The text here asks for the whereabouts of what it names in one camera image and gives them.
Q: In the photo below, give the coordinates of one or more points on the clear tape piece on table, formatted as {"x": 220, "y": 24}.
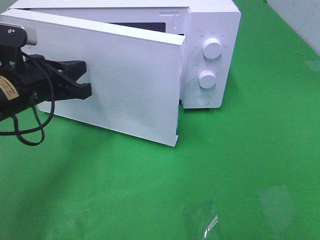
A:
{"x": 201, "y": 221}

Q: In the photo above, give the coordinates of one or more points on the round microwave door button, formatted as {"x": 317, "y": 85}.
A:
{"x": 203, "y": 99}

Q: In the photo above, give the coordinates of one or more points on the white microwave knob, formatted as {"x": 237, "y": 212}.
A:
{"x": 212, "y": 48}
{"x": 207, "y": 79}

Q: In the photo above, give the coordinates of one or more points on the white microwave oven body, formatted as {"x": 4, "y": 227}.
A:
{"x": 193, "y": 21}

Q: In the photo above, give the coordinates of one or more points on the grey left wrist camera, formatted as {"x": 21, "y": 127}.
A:
{"x": 12, "y": 38}

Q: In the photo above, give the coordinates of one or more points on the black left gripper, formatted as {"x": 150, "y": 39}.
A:
{"x": 28, "y": 80}

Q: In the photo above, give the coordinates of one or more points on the white microwave door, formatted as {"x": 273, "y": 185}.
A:
{"x": 134, "y": 73}

